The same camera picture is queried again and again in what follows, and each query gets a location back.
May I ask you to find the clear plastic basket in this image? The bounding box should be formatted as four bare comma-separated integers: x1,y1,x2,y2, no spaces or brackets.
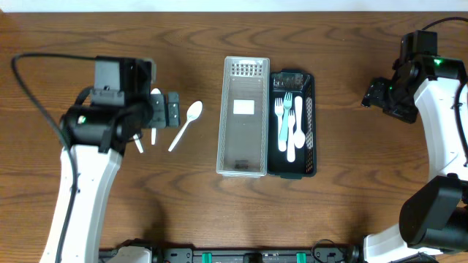
216,56,270,178

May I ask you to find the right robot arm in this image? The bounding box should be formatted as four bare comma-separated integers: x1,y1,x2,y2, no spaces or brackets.
361,31,467,262

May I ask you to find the white plastic fork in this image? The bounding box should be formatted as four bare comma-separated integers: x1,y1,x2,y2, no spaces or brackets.
287,110,295,163
279,92,293,141
294,96,305,148
274,98,287,152

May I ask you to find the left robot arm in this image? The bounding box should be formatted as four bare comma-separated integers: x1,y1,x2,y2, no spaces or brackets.
41,56,181,262

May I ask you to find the white plastic spoon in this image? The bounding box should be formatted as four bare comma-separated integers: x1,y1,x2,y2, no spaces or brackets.
168,101,203,152
151,88,161,145
133,134,144,153

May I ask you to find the black cable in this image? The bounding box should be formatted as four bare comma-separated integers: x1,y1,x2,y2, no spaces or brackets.
422,16,468,31
10,52,97,263

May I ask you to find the right black cable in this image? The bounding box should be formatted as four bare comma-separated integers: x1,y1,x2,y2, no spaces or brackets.
422,16,468,31

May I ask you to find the left black cable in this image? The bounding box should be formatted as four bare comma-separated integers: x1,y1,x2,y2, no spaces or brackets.
10,52,97,263

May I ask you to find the white plastic fork top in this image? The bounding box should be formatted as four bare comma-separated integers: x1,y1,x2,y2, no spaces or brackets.
274,98,287,152

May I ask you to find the black plastic basket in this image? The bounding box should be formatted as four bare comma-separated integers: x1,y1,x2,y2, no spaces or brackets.
268,69,317,179

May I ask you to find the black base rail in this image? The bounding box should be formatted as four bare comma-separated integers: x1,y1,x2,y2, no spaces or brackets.
97,239,364,263

